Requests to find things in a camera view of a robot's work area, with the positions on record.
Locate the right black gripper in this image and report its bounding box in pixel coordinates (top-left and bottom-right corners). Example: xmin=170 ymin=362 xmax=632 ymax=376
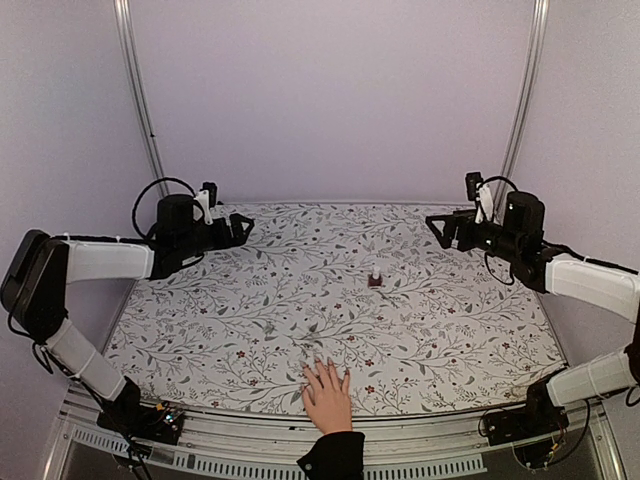
xmin=426 ymin=209 xmax=522 ymax=263

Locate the front aluminium rail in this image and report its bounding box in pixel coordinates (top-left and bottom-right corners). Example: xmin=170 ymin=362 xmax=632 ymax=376
xmin=44 ymin=387 xmax=626 ymax=480

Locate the person's hand with painted nails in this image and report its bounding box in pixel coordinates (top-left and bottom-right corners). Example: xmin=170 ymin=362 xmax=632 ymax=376
xmin=301 ymin=360 xmax=353 ymax=435

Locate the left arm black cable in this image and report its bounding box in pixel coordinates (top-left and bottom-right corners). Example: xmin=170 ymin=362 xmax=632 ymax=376
xmin=130 ymin=177 xmax=197 ymax=236

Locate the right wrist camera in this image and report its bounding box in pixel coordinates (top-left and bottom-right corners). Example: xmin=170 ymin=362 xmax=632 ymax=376
xmin=465 ymin=172 xmax=495 ymax=224

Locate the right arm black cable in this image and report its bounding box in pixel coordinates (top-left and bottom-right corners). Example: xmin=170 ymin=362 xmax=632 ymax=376
xmin=482 ymin=175 xmax=521 ymax=201

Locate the red nail polish bottle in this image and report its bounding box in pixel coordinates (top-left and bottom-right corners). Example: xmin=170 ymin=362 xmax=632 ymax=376
xmin=368 ymin=274 xmax=383 ymax=288

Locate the left aluminium frame post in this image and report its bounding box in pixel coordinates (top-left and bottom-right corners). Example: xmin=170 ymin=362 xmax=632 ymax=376
xmin=113 ymin=0 xmax=166 ymax=180

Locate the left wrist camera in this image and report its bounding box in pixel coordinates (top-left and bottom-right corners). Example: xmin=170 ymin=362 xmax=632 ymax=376
xmin=194 ymin=182 xmax=218 ymax=225

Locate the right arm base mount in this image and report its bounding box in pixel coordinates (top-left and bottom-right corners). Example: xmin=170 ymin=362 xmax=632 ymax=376
xmin=478 ymin=383 xmax=569 ymax=470

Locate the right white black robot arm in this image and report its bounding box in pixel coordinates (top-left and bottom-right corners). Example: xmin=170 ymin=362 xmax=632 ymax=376
xmin=425 ymin=191 xmax=639 ymax=436

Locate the right aluminium frame post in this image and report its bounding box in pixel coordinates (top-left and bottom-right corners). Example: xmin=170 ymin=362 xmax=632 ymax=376
xmin=499 ymin=0 xmax=550 ymax=176

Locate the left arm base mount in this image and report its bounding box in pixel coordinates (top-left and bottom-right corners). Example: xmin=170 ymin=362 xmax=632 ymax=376
xmin=97 ymin=402 xmax=185 ymax=445

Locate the black sleeved forearm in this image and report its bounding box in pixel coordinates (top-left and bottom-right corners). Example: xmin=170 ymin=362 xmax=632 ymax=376
xmin=297 ymin=431 xmax=365 ymax=480

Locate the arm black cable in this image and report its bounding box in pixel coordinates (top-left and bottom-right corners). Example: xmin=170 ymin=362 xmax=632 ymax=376
xmin=482 ymin=175 xmax=521 ymax=201
xmin=130 ymin=177 xmax=197 ymax=236

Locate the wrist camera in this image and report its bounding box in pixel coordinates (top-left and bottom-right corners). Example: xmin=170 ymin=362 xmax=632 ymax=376
xmin=465 ymin=172 xmax=495 ymax=224
xmin=194 ymin=182 xmax=218 ymax=225

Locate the aluminium frame post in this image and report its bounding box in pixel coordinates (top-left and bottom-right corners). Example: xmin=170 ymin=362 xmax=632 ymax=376
xmin=499 ymin=0 xmax=550 ymax=176
xmin=113 ymin=0 xmax=166 ymax=180

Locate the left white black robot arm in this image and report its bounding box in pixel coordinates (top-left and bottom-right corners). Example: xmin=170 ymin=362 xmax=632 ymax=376
xmin=1 ymin=190 xmax=255 ymax=434

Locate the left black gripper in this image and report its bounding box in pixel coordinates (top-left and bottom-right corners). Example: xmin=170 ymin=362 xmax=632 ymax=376
xmin=177 ymin=212 xmax=255 ymax=259

